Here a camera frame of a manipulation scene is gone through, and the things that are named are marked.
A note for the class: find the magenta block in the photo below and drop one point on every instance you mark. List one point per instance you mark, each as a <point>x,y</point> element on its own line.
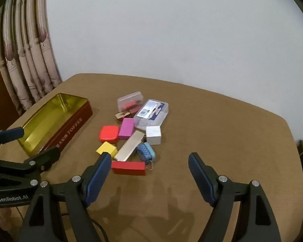
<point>126,128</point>

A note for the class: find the small clear box red contents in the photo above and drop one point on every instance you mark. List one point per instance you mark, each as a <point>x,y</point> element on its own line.
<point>131,98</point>

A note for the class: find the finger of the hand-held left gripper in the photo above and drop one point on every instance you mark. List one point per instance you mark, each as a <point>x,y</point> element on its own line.
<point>45,158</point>
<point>11,134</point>

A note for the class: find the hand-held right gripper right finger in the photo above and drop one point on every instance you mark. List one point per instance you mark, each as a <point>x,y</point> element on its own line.
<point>202,179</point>

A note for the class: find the silver ribbed rectangular case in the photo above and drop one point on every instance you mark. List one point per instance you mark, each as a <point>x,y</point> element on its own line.
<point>128,146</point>

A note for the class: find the white cube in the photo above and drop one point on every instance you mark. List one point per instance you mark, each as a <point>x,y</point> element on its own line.
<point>153,134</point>

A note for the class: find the red tin box gold interior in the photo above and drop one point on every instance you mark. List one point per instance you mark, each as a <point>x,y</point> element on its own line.
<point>48,121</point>

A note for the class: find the gold and red lipstick box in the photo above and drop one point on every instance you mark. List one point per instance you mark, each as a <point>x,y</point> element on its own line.
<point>121,115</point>

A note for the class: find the red rounded box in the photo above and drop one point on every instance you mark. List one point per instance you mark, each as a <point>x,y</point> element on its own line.
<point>108,133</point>

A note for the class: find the red block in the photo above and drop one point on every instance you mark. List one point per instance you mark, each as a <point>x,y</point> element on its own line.
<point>127,167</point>

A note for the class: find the clear plastic box blue label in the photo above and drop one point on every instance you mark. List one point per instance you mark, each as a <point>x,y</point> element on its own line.
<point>151,111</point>

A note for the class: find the beige patterned curtain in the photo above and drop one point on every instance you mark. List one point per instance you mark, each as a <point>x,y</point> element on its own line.
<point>28,55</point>

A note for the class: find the yellow block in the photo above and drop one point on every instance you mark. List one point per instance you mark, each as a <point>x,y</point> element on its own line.
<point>106,148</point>

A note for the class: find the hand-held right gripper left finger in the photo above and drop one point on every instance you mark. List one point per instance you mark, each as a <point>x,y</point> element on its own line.
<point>98,179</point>

